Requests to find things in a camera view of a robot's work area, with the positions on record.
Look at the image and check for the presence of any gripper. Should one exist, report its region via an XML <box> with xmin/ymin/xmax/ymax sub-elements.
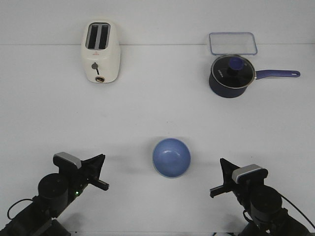
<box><xmin>59</xmin><ymin>154</ymin><xmax>109</xmax><ymax>197</ymax></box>
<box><xmin>210</xmin><ymin>158</ymin><xmax>264</xmax><ymax>204</ymax></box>

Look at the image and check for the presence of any blue bowl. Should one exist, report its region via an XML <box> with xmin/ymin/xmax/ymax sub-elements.
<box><xmin>152</xmin><ymin>138</ymin><xmax>191</xmax><ymax>178</ymax></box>

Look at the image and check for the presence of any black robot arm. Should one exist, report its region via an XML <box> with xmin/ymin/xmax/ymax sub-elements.
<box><xmin>210</xmin><ymin>158</ymin><xmax>312</xmax><ymax>236</ymax></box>
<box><xmin>0</xmin><ymin>152</ymin><xmax>109</xmax><ymax>236</ymax></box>

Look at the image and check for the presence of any dark blue saucepan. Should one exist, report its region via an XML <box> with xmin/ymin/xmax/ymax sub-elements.
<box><xmin>209</xmin><ymin>70</ymin><xmax>301</xmax><ymax>98</ymax></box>

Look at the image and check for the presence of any glass pot lid blue knob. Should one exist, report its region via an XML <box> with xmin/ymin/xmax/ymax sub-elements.
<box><xmin>211</xmin><ymin>55</ymin><xmax>255</xmax><ymax>89</ymax></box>

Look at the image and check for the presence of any white two-slot toaster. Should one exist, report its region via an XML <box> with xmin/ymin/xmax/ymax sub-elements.
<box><xmin>81</xmin><ymin>20</ymin><xmax>121</xmax><ymax>84</ymax></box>

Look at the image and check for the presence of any clear rectangular plastic container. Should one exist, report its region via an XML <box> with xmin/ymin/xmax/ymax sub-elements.
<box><xmin>209</xmin><ymin>32</ymin><xmax>258</xmax><ymax>56</ymax></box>

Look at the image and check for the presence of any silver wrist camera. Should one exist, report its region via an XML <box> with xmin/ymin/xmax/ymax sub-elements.
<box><xmin>232</xmin><ymin>164</ymin><xmax>268</xmax><ymax>184</ymax></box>
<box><xmin>53</xmin><ymin>152</ymin><xmax>82</xmax><ymax>169</ymax></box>

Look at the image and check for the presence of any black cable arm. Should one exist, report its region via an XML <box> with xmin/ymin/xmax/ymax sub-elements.
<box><xmin>279</xmin><ymin>191</ymin><xmax>315</xmax><ymax>229</ymax></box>
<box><xmin>6</xmin><ymin>198</ymin><xmax>34</xmax><ymax>220</ymax></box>

